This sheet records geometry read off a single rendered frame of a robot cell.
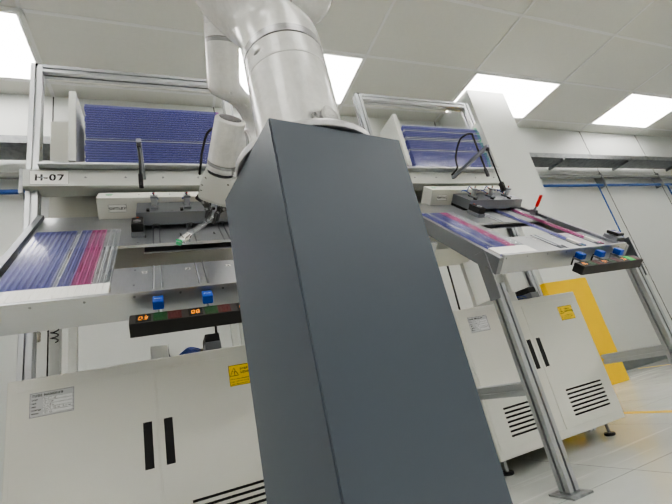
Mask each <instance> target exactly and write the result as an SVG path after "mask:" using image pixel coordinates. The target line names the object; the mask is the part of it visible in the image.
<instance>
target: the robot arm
mask: <svg viewBox="0 0 672 504"><path fill-rule="evenodd" d="M194 1H195V2H196V4H197V6H198V7H199V9H200V10H201V11H202V13H203V17H204V38H205V55H206V72H207V84H208V89H209V91H210V93H211V94H213V95H214V96H216V97H218V98H220V99H222V100H224V101H226V102H228V103H230V104H231V105H232V106H233V107H234V108H235V109H236V110H237V111H238V112H239V114H240V116H241V118H242V119H240V118H238V117H236V116H233V115H229V114H217V115H215V118H214V124H213V130H212V136H211V142H210V148H209V153H208V159H207V165H206V169H205V171H204V173H203V176H202V179H201V183H200V187H199V191H198V194H197V196H196V197H195V199H196V200H198V201H199V202H201V203H202V205H203V206H204V208H205V210H206V212H205V218H207V217H208V216H210V215H211V214H212V207H211V205H212V204H216V205H218V206H217V210H216V212H215V213H214V216H213V221H212V224H213V225H215V223H216V222H218V221H219V218H220V213H222V212H224V211H227V210H226V202H225V200H226V198H227V196H228V194H229V192H230V190H231V188H232V186H233V184H234V183H235V181H236V178H237V177H238V175H239V173H240V171H241V169H242V167H243V165H244V163H245V162H246V160H247V158H248V156H249V154H250V152H251V150H252V148H253V146H254V144H255V143H256V141H257V139H258V137H259V135H260V133H261V131H262V129H263V127H264V125H265V124H266V122H267V120H268V119H269V118H273V119H278V120H284V121H290V122H296V123H302V124H308V125H313V126H319V127H325V128H331V129H337V130H343V131H348V132H354V133H360V134H366V135H370V134H369V133H368V132H367V131H366V130H365V129H363V128H362V127H361V126H358V125H356V124H354V123H352V122H348V121H345V120H341V118H340V114H339V111H338V107H337V103H336V99H335V95H334V92H333V88H332V84H331V80H330V76H329V72H328V69H327V65H326V61H325V57H324V53H323V50H322V46H321V42H320V39H319V36H318V33H317V30H316V28H315V26H314V25H315V24H317V23H318V22H320V21H321V20H322V19H323V18H324V17H325V15H326V14H327V12H328V10H329V8H330V6H331V4H332V1H333V0H194ZM239 48H240V49H241V53H242V58H243V63H244V69H245V74H246V79H247V85H248V91H249V94H248V93H247V92H246V91H245V90H244V89H243V87H242V86H241V83H240V66H239ZM234 172H236V175H235V174H233V173H234Z"/></svg>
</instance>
